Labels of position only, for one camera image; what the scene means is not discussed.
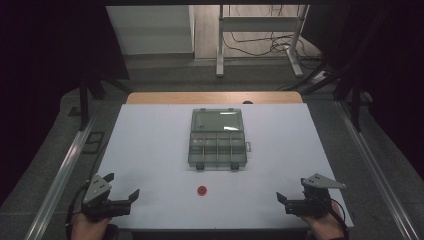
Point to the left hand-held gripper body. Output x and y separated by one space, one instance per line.
96 191

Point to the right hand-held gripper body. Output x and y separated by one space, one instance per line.
316 195

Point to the small red round cap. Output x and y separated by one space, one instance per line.
201 190

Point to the clear plastic compartment box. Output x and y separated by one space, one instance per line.
217 146

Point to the person's right hand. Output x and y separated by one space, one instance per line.
325 225

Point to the person's left hand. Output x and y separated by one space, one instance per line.
87 230

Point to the dark floor socket plate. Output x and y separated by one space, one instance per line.
93 142

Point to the white table board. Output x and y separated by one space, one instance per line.
150 150

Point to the black metal stand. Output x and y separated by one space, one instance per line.
356 100
84 100

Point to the wooden table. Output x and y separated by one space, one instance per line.
213 97

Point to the white cabinet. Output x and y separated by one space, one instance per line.
150 30

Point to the aluminium rail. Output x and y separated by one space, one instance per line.
58 183
373 160

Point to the white desk frame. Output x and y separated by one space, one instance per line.
256 24

